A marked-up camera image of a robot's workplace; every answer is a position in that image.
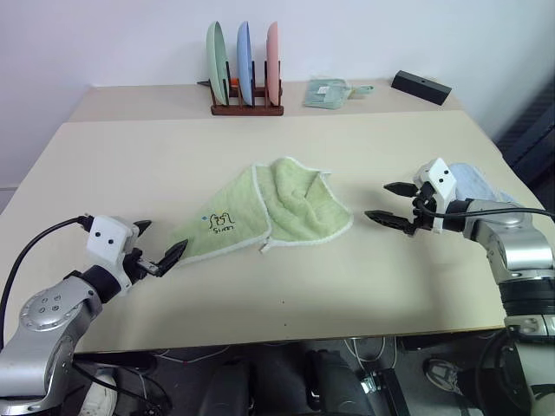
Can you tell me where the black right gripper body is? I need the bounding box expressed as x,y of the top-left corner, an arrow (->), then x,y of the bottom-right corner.
409,181 -> 436,237

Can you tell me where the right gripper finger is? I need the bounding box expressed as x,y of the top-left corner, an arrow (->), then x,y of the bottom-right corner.
364,210 -> 413,235
383,182 -> 420,199

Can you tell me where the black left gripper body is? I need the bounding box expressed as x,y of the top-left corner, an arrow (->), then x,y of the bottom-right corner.
123,249 -> 165,285

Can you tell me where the light green towel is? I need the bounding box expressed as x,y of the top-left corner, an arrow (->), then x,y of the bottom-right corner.
166,156 -> 355,266

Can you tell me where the light blue cloth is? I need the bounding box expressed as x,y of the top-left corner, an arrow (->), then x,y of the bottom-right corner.
448,162 -> 519,205

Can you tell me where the black rectangular box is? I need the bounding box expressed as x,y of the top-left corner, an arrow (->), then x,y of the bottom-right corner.
390,69 -> 453,107

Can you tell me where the folded teal cloth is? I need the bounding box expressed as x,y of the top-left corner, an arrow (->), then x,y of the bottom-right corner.
302,77 -> 353,110

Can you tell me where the dark rounded shape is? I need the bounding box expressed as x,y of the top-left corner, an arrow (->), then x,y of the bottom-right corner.
303,348 -> 378,416
201,359 -> 261,416

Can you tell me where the grey sneaker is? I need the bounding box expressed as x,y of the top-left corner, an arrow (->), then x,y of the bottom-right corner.
422,357 -> 465,398

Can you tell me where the brown wooden plate rack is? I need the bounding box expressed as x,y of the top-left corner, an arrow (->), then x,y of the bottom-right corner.
197,58 -> 285,117

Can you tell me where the small metal clamp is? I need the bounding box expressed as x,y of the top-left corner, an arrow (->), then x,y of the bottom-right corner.
359,374 -> 383,394

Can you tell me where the mint green plate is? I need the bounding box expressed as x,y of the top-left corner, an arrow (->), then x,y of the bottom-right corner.
205,21 -> 230,107

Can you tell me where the pink plate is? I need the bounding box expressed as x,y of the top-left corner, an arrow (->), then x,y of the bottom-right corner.
265,21 -> 283,107

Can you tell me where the blue plate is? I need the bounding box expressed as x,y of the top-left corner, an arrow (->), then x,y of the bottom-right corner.
236,20 -> 255,107

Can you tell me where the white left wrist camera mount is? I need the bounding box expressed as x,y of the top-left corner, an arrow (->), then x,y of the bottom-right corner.
85,215 -> 140,296

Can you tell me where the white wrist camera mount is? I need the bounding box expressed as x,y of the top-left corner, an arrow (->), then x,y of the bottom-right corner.
411,159 -> 459,235
85,215 -> 140,296

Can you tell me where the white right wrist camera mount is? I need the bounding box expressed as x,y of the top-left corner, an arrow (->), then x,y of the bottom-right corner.
411,159 -> 459,235

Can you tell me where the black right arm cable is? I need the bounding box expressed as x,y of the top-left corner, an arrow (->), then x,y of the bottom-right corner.
411,197 -> 555,220

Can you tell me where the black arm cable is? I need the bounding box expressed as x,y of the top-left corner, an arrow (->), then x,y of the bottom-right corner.
0,214 -> 95,348
411,197 -> 555,220

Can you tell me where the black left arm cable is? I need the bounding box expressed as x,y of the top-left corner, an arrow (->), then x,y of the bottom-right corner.
0,214 -> 95,348

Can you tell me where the white thin cable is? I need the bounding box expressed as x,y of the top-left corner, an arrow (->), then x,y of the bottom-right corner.
342,335 -> 391,363

